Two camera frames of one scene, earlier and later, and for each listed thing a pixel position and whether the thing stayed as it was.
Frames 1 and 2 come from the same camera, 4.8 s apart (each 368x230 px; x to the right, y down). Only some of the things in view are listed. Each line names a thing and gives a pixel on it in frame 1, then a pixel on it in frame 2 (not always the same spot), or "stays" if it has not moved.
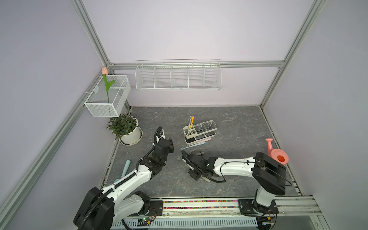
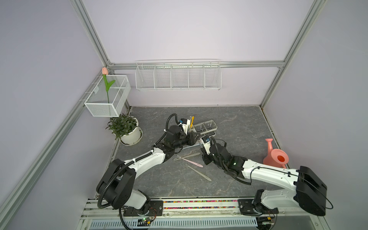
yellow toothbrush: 192,123 stays
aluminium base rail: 191,207 stays
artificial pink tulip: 105,72 stays
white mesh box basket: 100,103 stays
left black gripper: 171,147 → 190,136
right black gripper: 193,176 → 205,160
